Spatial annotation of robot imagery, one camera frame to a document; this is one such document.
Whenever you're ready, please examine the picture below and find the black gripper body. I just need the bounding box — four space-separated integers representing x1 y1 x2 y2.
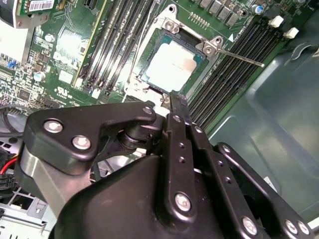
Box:
52 154 241 239

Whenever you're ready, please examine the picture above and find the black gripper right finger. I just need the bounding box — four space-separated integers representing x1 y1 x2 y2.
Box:
178 97 317 239

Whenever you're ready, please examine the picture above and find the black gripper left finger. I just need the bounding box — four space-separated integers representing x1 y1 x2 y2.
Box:
13 92 199 226

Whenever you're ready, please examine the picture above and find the silver CPU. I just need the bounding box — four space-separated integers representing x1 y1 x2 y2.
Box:
139 31 209 93

